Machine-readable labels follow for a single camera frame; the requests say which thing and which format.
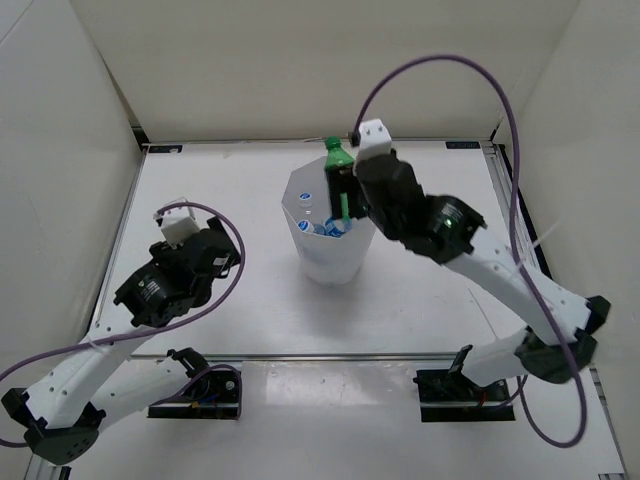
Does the green soda bottle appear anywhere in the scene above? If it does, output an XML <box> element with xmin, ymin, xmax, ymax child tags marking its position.
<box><xmin>324</xmin><ymin>136</ymin><xmax>354</xmax><ymax>220</ymax></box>

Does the crushed blue-label water bottle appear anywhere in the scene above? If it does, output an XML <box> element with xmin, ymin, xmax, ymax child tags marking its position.
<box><xmin>324</xmin><ymin>218</ymin><xmax>353</xmax><ymax>238</ymax></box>

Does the blue-label clear bottle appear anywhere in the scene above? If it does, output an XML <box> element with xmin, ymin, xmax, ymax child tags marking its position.
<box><xmin>297</xmin><ymin>192</ymin><xmax>326</xmax><ymax>235</ymax></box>

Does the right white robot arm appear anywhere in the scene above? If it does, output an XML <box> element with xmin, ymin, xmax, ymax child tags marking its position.
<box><xmin>327</xmin><ymin>119</ymin><xmax>610</xmax><ymax>400</ymax></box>

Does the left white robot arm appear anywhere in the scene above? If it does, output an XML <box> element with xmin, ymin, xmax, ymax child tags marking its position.
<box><xmin>1</xmin><ymin>200</ymin><xmax>246</xmax><ymax>466</ymax></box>

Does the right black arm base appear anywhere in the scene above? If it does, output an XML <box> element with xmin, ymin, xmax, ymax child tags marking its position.
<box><xmin>413</xmin><ymin>369</ymin><xmax>515</xmax><ymax>423</ymax></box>

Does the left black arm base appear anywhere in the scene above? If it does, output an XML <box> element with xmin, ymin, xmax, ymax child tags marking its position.
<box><xmin>147</xmin><ymin>364</ymin><xmax>243</xmax><ymax>421</ymax></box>

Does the white octagonal bin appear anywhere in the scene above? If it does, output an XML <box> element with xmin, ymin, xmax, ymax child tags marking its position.
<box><xmin>281</xmin><ymin>156</ymin><xmax>375</xmax><ymax>285</ymax></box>

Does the white zip tie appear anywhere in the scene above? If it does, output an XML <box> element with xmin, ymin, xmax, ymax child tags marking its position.
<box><xmin>512</xmin><ymin>219</ymin><xmax>562</xmax><ymax>270</ymax></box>

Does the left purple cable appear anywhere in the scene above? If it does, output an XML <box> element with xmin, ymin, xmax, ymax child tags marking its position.
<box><xmin>0</xmin><ymin>202</ymin><xmax>247</xmax><ymax>447</ymax></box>

